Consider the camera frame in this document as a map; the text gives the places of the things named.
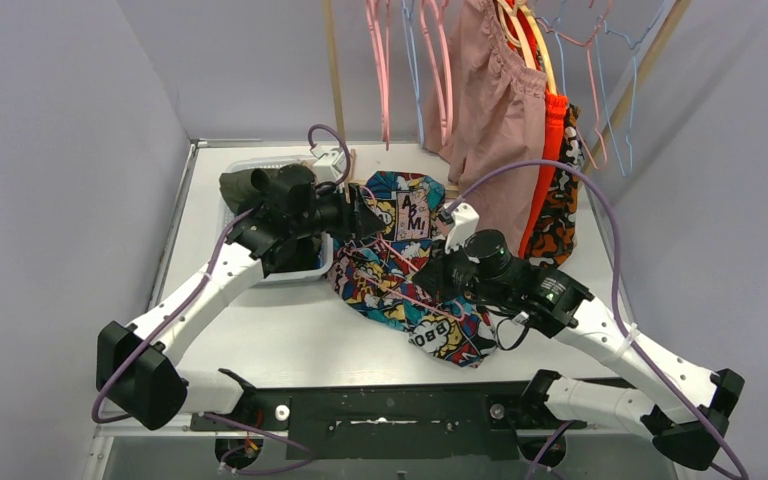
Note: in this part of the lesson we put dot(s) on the thin blue wire hanger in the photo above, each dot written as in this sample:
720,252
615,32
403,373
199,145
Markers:
407,16

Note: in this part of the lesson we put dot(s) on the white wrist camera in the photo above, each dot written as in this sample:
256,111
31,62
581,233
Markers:
330,165
463,224

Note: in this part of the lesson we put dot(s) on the olive green shorts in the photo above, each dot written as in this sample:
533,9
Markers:
242,190

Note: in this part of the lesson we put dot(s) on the wooden clothes rack frame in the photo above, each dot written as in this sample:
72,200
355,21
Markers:
368,63

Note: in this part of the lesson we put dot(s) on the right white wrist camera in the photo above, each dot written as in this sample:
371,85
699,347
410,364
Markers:
463,224

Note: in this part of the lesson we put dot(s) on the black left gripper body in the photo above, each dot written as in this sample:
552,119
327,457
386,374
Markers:
350,210

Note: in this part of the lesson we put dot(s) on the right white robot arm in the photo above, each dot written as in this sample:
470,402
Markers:
682,409

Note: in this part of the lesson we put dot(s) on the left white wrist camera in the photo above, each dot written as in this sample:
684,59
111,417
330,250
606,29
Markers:
330,165

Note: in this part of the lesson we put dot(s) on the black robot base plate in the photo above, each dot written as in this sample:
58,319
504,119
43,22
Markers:
393,422

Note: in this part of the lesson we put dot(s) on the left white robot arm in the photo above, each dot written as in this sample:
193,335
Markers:
136,363

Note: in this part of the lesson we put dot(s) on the comic print shorts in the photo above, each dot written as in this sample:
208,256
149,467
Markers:
465,342

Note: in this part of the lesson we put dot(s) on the white perforated plastic basket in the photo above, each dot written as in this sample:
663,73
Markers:
273,227

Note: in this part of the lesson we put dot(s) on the dusty pink shorts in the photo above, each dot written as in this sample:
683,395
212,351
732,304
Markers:
499,118

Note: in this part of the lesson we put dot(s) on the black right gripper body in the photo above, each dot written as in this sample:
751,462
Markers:
454,275

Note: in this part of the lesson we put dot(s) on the orange red shorts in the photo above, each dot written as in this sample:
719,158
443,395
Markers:
523,33

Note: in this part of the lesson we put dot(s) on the thick pink plastic hanger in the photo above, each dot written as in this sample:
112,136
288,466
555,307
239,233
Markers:
432,23

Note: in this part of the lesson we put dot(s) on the black orange patterned shorts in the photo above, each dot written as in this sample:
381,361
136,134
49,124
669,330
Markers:
554,237

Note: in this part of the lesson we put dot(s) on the empty pink wire hanger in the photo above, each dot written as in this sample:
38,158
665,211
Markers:
573,29

